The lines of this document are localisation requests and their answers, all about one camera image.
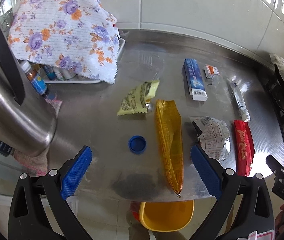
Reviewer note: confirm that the brown medicine bottle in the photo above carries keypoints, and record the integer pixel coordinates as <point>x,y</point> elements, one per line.
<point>34,78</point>

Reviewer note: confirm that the pink towel under kettle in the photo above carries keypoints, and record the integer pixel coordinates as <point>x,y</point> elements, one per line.
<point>38,164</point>

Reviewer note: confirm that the yellow-green snack wrapper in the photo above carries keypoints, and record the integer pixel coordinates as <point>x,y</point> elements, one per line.
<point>135,102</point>

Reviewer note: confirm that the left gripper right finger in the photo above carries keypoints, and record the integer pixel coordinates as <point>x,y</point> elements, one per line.
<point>254,218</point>

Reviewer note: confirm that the clear plastic bottle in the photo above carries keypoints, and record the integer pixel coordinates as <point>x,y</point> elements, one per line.
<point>220,88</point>

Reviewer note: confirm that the blue bottle cap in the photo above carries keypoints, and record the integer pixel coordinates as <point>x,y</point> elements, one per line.
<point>137,144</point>

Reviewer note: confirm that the clear plastic tray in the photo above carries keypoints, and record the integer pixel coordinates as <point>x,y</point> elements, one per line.
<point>145,66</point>

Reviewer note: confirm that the blue toothpaste box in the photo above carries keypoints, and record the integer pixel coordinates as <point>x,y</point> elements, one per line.
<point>194,80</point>

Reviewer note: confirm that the floral white cloth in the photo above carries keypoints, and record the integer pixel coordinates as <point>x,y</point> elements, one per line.
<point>76,35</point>

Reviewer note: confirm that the orange long snack wrapper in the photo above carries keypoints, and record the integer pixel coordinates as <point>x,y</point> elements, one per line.
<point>169,132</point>

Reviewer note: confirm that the red snack wrapper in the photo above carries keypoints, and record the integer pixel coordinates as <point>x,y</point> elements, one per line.
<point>244,148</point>

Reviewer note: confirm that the white squeezed tube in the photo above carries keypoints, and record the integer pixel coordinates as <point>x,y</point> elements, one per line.
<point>244,113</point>

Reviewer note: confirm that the stainless steel kettle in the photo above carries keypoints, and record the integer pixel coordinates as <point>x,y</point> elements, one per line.
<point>27,121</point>

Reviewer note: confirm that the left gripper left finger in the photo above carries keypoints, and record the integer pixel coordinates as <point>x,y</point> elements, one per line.
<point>27,217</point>

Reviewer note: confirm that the silver white wrapper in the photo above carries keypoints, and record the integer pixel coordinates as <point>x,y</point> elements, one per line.
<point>213,136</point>

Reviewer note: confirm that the small orange white box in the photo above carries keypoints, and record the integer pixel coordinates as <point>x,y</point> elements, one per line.
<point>210,71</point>

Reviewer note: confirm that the yellow trash bin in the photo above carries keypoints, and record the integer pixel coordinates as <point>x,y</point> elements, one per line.
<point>166,216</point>

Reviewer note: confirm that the right hand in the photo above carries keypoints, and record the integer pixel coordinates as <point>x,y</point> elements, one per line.
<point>279,225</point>

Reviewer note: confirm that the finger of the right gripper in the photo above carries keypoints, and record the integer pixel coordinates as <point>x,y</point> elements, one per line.
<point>274,165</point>

